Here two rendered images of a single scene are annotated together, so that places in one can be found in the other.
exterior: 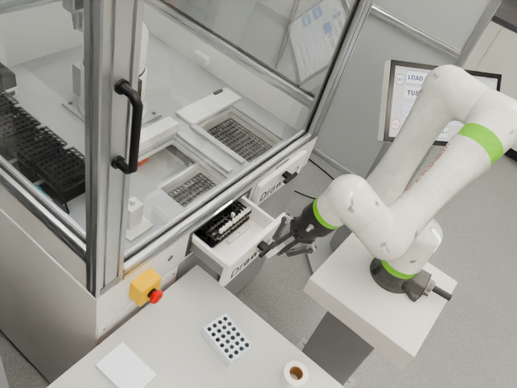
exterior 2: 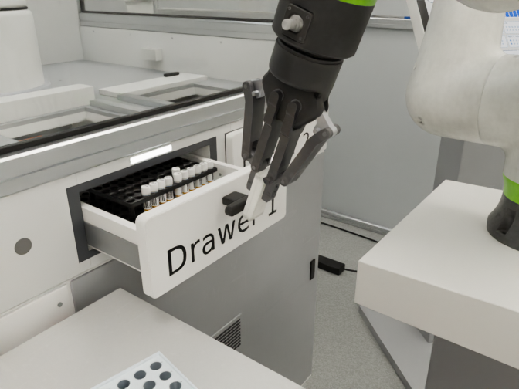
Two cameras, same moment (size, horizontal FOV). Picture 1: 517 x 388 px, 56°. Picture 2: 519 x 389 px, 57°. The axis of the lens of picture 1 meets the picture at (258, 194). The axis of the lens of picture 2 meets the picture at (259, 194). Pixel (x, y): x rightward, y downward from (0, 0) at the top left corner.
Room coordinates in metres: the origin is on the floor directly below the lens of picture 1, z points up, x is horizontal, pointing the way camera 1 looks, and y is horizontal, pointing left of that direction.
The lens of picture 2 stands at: (0.38, -0.22, 1.17)
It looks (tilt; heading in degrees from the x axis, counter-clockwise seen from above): 24 degrees down; 12
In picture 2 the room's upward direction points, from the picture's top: straight up
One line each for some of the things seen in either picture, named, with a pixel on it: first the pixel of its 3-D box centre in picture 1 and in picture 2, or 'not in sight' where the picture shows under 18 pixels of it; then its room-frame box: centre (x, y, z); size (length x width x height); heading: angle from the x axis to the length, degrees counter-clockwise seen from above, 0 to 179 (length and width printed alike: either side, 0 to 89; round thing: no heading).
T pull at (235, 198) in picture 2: (264, 247); (238, 200); (0.95, -0.07, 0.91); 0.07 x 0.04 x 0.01; 156
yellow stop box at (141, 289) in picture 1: (145, 287); not in sight; (0.71, 0.20, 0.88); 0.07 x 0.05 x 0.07; 156
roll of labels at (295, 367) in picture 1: (294, 376); not in sight; (0.66, -0.25, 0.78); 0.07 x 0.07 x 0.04
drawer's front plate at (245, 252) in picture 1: (255, 248); (224, 216); (0.96, -0.04, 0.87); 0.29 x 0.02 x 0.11; 156
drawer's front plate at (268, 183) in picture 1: (279, 178); (275, 144); (1.30, -0.05, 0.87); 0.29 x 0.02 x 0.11; 156
